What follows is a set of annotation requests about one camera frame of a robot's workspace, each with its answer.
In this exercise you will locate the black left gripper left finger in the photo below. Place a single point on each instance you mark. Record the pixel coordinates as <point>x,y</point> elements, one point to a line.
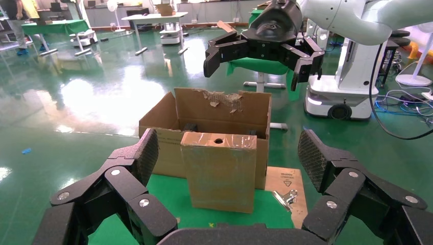
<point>132,189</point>

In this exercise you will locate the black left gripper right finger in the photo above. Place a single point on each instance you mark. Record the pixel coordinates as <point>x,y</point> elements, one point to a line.
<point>345,189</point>

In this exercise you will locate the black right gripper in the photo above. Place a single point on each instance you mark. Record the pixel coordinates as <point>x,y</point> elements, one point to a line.
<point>270,37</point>

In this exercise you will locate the small cardboard box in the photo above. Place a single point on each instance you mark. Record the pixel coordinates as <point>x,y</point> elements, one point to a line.
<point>220,175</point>

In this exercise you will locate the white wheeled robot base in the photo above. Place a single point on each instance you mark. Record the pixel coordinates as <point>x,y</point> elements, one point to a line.
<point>355,67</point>

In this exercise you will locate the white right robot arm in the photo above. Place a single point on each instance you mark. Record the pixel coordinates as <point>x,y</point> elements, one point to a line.
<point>338,17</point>

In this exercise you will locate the loose cardboard piece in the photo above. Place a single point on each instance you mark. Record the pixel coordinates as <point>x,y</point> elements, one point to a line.
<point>226,26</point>

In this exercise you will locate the large open cardboard carton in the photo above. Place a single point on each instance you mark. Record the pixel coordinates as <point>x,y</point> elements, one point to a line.
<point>171,155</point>

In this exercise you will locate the brown cardboard box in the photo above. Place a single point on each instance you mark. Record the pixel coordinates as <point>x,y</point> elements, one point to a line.
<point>165,9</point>

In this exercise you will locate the green cloth covered table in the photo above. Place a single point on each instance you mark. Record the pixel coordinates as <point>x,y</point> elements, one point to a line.
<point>260,67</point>
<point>54,27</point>

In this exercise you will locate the silver binder clip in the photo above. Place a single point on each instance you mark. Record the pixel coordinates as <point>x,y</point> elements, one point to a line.
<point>285,199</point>

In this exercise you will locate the white table foot bar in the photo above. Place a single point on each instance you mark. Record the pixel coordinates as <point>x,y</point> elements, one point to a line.
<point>279,126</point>

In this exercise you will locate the black foam block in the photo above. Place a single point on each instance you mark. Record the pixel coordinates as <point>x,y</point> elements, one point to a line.
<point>252,132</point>
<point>190,127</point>

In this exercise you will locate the white mobile base unit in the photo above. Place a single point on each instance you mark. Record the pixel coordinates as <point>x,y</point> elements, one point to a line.
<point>171,33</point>
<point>83,37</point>

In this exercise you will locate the blue tape scrap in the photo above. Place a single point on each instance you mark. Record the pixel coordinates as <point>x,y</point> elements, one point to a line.
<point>26,150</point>

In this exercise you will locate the white table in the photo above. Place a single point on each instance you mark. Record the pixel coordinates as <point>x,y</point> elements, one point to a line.
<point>154,17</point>

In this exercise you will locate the white fan stand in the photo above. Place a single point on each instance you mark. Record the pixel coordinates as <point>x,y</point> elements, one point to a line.
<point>414,80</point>

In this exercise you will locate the black stool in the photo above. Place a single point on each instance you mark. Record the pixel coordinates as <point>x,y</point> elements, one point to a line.
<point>399,37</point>

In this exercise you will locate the white standing fan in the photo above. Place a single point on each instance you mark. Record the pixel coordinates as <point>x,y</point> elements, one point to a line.
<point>113,6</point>

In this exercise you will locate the person in black shirt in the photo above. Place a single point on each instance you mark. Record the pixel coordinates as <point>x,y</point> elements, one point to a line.
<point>15,20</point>

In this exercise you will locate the person in yellow coat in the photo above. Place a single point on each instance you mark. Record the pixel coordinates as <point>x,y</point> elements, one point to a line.
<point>32,8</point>

